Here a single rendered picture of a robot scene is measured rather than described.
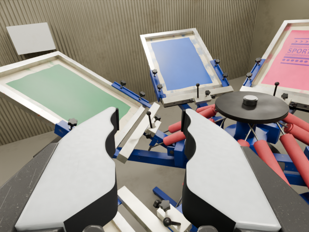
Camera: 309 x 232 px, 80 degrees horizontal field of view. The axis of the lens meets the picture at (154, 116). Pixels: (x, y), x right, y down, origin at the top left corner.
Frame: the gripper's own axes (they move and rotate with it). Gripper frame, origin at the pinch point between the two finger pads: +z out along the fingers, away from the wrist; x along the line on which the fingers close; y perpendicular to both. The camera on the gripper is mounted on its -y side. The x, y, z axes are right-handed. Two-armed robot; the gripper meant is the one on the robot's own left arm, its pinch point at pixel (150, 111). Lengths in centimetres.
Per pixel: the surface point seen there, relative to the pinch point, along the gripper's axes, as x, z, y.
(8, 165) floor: -204, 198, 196
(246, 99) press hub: 44, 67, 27
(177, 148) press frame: 17, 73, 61
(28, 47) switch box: -174, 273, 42
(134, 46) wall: -29, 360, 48
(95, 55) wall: -96, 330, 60
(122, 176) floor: -31, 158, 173
